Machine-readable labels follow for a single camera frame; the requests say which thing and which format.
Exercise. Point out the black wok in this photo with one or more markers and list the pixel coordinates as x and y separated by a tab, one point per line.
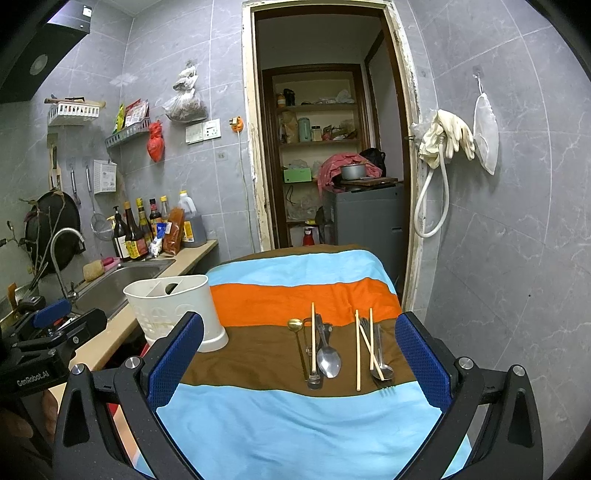
53	211

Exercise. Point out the clear bag of dried goods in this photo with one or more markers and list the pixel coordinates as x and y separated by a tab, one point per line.
186	106

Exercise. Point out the wooden shelving unit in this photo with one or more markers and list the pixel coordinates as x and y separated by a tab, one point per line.
310	112

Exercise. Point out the white basket shelf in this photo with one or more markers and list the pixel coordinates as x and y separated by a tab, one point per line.
72	111

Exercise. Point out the white hanging mesh bag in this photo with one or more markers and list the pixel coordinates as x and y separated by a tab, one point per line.
486	131

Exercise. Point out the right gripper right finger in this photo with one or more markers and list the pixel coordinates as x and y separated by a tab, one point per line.
430	360

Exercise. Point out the silver fork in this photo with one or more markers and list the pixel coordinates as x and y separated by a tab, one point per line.
377	384

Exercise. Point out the dark soy sauce bottle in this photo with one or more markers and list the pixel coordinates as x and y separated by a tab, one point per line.
135	241

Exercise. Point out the gold spoon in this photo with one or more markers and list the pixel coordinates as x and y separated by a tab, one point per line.
296	325

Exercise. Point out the striped cloth blue orange brown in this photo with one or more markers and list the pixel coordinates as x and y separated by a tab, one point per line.
246	412

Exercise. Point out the person left hand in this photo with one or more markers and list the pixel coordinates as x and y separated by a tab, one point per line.
20	420

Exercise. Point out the grey cabinet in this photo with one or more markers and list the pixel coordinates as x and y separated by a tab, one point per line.
373	219

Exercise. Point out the red plastic bag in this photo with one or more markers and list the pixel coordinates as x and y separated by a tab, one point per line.
155	145

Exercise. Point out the wooden chopstick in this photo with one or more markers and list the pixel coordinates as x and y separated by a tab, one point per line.
371	345
358	352
313	342

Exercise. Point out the wire strainer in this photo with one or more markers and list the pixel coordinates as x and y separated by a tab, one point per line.
100	226

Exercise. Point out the grey wall shelf rack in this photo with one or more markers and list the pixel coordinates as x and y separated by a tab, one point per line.
127	133

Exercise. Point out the small silver spoon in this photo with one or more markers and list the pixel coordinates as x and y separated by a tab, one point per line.
381	359

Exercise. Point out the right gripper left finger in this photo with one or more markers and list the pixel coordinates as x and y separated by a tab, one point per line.
168	358

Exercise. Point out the large oil jug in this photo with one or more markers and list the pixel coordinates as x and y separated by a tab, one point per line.
194	234

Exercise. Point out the green box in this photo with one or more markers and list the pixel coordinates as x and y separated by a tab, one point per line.
297	175

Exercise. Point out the red cloth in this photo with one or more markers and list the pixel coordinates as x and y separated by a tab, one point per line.
331	168

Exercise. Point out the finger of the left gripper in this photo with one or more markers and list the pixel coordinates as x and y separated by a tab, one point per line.
52	313

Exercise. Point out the stainless steel sink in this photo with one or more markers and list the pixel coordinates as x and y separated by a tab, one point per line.
106	293

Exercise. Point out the chrome faucet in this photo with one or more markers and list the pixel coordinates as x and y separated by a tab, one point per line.
60	260

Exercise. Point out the white box on wall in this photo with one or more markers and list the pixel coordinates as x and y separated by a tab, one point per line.
104	176

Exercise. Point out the yellow sponge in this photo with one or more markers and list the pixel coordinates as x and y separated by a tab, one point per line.
93	270

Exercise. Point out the orange spice bag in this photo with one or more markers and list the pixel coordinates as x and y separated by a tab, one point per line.
174	231

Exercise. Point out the white plastic utensil holder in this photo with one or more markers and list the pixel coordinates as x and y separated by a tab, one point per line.
158	304

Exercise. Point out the white rubber gloves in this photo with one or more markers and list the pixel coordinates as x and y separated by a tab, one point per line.
446	136

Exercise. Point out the metal pot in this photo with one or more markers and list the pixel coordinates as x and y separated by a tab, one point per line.
354	171

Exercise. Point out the white wall socket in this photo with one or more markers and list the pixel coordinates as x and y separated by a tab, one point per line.
203	131

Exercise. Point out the large silver spoon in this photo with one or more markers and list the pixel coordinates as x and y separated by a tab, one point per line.
328	358

